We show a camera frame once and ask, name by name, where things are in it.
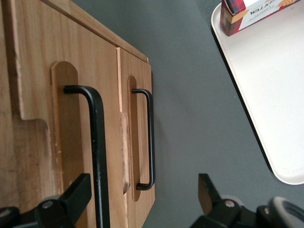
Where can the wooden drawer cabinet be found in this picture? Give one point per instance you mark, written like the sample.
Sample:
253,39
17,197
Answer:
6,95

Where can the red tartan cookie box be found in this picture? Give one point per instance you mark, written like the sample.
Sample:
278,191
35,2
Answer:
237,21

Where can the beige tray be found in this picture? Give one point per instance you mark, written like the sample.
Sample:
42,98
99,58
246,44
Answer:
268,83

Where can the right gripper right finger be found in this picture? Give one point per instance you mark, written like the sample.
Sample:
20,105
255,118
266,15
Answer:
209,202

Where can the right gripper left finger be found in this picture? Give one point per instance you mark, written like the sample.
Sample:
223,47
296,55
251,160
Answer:
76,202

